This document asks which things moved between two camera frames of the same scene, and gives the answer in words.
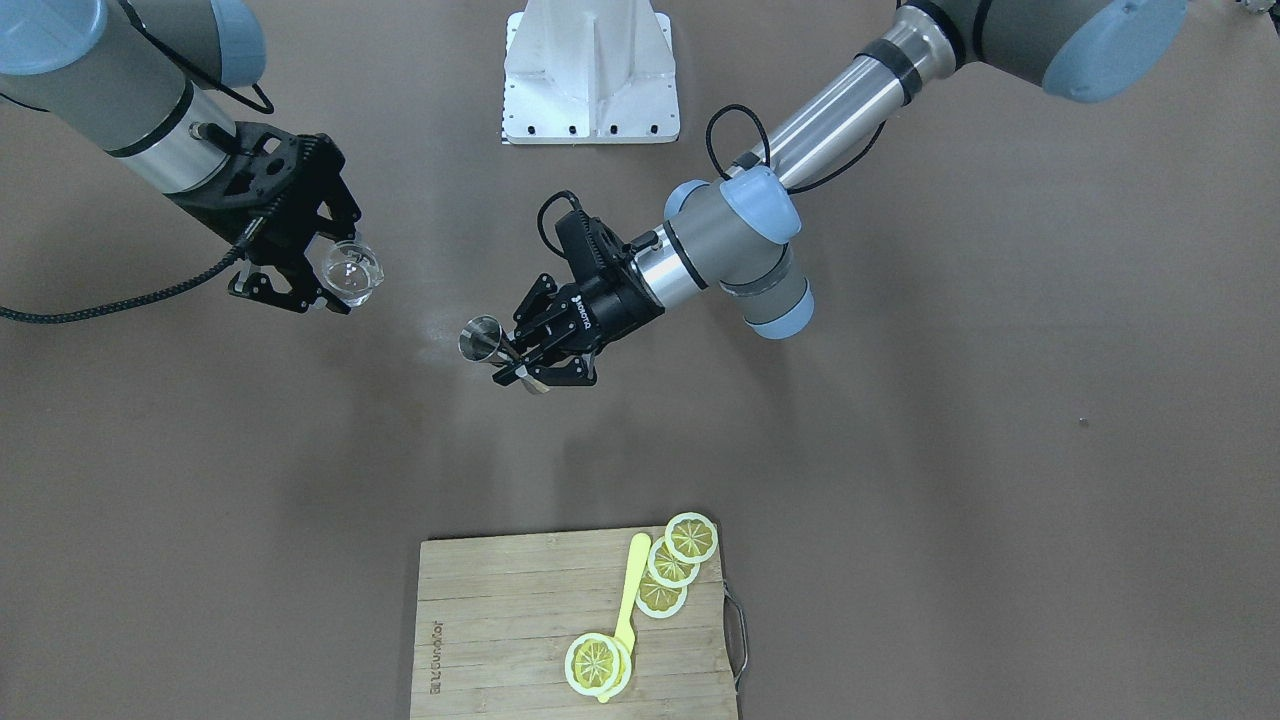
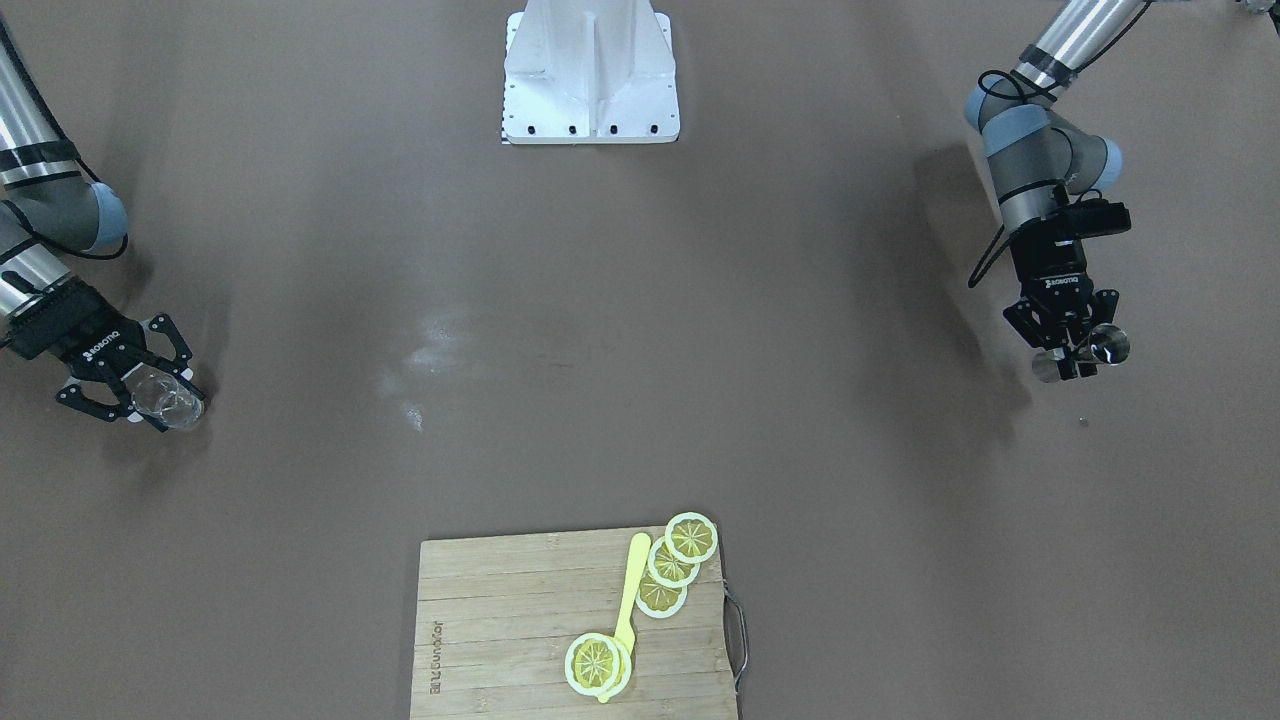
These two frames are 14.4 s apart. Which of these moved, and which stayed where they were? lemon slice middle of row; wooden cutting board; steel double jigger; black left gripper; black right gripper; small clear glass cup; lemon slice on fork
Moved: steel double jigger; black right gripper; black left gripper; small clear glass cup
Stayed: lemon slice on fork; lemon slice middle of row; wooden cutting board
